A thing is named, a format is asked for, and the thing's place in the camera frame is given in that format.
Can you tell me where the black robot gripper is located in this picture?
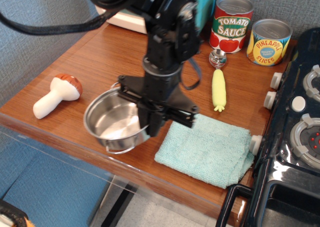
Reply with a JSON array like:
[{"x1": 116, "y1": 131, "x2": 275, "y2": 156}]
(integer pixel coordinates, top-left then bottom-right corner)
[{"x1": 118, "y1": 58, "x2": 200, "y2": 137}]

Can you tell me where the small steel pot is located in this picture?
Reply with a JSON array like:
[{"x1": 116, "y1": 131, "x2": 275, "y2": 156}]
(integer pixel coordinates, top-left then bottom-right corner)
[{"x1": 83, "y1": 82, "x2": 150, "y2": 155}]

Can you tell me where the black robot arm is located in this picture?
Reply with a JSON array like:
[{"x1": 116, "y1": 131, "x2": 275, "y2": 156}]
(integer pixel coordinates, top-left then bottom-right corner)
[{"x1": 91, "y1": 0, "x2": 201, "y2": 137}]

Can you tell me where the light blue folded cloth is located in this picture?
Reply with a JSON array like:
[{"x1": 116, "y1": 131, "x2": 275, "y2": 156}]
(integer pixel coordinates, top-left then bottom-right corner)
[{"x1": 154, "y1": 114, "x2": 255, "y2": 189}]

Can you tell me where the plush mushroom toy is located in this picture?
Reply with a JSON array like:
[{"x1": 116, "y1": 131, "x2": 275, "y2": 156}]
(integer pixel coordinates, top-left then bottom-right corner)
[{"x1": 32, "y1": 73, "x2": 83, "y2": 119}]

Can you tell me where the toy microwave teal and cream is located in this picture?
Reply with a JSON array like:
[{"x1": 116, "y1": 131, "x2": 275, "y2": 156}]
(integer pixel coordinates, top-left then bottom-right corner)
[{"x1": 106, "y1": 0, "x2": 216, "y2": 34}]

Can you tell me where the tomato sauce can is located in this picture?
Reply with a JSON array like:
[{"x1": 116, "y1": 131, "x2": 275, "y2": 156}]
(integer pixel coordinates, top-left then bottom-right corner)
[{"x1": 209, "y1": 0, "x2": 254, "y2": 54}]

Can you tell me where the pineapple slices can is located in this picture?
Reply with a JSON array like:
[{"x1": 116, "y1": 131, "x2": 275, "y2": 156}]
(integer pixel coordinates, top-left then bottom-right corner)
[{"x1": 246, "y1": 18, "x2": 293, "y2": 67}]

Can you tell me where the black toy stove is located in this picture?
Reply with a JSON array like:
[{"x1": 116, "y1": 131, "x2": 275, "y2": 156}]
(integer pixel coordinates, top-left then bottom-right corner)
[{"x1": 216, "y1": 27, "x2": 320, "y2": 227}]

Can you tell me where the black basket with orange item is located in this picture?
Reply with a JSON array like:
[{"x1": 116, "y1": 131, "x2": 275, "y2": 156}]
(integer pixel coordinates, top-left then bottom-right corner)
[{"x1": 0, "y1": 199, "x2": 35, "y2": 227}]

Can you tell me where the scoop with yellow handle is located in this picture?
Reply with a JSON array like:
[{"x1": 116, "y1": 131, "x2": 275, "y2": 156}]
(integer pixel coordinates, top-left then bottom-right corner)
[{"x1": 209, "y1": 49, "x2": 227, "y2": 113}]

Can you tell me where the black braided cable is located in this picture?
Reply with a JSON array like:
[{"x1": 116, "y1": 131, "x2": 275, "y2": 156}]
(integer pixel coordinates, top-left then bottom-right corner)
[{"x1": 0, "y1": 10, "x2": 111, "y2": 36}]

